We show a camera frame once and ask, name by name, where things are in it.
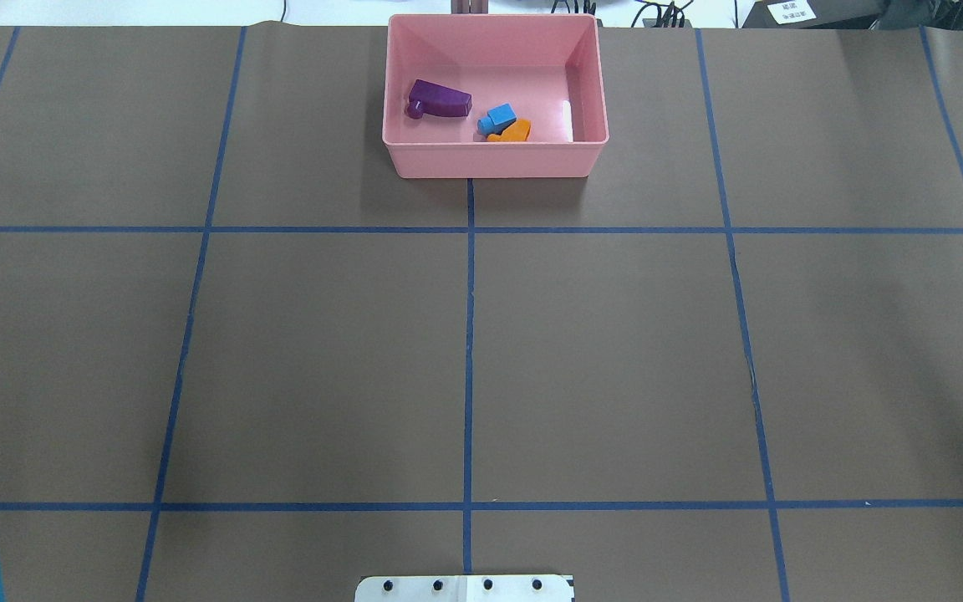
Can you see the purple block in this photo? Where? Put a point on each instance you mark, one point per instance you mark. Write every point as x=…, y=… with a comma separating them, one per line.
x=427, y=98

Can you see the small blue block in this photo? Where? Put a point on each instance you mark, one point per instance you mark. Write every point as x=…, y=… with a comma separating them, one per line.
x=496, y=120

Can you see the orange block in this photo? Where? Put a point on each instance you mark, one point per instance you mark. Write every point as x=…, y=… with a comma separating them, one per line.
x=518, y=131

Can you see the pink plastic box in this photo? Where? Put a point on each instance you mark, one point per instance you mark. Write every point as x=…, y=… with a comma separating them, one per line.
x=547, y=66

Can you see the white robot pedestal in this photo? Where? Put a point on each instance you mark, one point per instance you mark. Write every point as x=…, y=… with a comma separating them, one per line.
x=463, y=587

